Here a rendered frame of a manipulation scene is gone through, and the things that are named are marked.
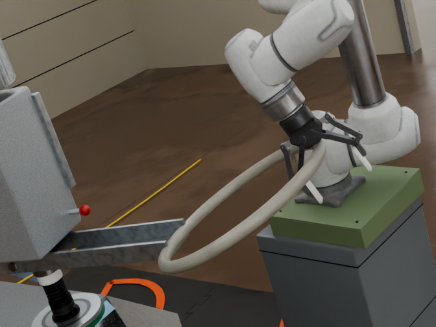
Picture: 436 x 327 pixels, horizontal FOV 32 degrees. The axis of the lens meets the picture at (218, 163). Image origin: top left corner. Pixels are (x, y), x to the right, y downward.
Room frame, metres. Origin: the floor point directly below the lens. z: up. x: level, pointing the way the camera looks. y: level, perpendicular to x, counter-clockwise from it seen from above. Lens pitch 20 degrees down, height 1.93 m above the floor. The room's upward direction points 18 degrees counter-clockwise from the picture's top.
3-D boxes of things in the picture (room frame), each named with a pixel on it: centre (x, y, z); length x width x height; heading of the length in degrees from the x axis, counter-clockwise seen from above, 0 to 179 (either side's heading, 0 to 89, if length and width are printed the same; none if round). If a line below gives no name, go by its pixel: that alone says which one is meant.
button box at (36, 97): (2.03, 0.44, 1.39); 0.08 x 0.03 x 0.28; 61
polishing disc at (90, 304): (1.97, 0.56, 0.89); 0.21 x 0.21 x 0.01
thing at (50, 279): (1.97, 0.56, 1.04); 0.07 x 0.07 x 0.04
